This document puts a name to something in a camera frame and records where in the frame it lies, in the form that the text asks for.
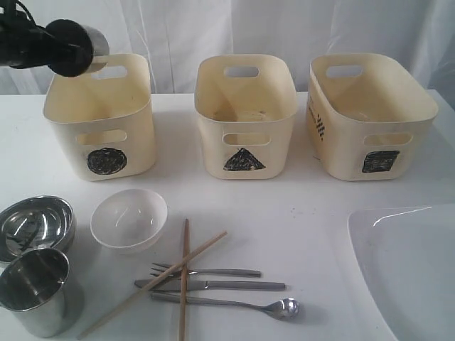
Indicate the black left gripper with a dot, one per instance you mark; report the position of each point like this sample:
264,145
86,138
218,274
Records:
24,44

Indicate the small steel cup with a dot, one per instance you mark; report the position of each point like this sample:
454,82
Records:
100,49

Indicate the steel bowl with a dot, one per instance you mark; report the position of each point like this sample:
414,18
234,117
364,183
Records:
36,222

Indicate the white plastic bowl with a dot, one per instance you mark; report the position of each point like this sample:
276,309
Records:
129,221

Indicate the dark wooden chopstick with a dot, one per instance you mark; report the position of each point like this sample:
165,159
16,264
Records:
184,277

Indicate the light wooden chopstick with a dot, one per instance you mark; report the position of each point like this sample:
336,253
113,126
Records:
151,284

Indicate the large steel cup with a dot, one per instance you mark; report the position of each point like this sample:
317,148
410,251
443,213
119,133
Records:
41,290

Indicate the cream bin with circle mark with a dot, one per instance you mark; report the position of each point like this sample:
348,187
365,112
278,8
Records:
104,125

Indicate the white backdrop curtain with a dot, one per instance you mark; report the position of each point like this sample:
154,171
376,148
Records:
176,36

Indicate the cream bin with triangle mark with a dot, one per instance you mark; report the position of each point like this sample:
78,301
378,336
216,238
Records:
246,106

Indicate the steel fork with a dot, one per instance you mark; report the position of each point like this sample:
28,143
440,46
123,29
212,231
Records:
245,273

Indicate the steel knife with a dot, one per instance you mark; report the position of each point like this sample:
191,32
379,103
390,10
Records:
199,285

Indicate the cream bin with square mark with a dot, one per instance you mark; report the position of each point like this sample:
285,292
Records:
366,115

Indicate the steel spoon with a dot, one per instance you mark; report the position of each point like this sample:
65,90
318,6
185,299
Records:
285,309

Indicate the white rectangular plate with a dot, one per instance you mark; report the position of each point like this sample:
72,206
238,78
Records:
406,257

